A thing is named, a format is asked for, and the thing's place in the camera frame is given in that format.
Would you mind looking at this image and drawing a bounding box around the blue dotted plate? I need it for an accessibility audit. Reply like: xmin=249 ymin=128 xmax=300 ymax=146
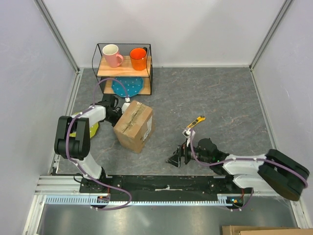
xmin=112 ymin=77 xmax=143 ymax=98

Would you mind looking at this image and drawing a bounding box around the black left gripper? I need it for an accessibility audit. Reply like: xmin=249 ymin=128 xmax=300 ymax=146
xmin=104 ymin=110 xmax=131 ymax=133

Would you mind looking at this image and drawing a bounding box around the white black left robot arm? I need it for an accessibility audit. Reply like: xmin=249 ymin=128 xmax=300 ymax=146
xmin=54 ymin=94 xmax=122 ymax=192

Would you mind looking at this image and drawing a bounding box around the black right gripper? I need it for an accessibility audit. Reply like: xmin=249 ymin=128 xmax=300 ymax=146
xmin=164 ymin=138 xmax=211 ymax=168

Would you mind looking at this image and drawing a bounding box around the black wire wooden shelf rack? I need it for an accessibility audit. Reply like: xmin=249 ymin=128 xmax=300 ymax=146
xmin=91 ymin=43 xmax=153 ymax=95

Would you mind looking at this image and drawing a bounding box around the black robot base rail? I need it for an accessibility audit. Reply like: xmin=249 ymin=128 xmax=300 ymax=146
xmin=105 ymin=175 xmax=252 ymax=202

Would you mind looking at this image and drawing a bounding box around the brown cardboard express box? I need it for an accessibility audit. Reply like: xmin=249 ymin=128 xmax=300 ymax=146
xmin=113 ymin=100 xmax=155 ymax=153

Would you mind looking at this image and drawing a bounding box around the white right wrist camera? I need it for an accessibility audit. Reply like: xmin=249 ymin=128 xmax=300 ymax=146
xmin=182 ymin=128 xmax=195 ymax=146

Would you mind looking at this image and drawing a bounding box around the cardboard sheet in corner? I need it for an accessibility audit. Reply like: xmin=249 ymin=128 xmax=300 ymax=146
xmin=222 ymin=225 xmax=313 ymax=235

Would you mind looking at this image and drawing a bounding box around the orange ceramic mug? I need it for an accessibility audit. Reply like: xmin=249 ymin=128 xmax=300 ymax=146
xmin=130 ymin=47 xmax=148 ymax=71

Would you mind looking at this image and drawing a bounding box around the green dotted plate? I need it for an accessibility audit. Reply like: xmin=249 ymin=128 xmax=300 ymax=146
xmin=82 ymin=111 xmax=99 ymax=138

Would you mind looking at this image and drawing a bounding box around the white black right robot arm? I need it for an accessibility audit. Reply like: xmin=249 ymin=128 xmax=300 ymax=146
xmin=166 ymin=138 xmax=310 ymax=201

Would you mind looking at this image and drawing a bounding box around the yellow utility knife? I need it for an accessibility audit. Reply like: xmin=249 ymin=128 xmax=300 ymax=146
xmin=186 ymin=116 xmax=206 ymax=129

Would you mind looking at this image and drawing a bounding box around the pink ceramic mug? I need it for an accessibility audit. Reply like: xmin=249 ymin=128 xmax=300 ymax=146
xmin=102 ymin=44 xmax=124 ymax=68

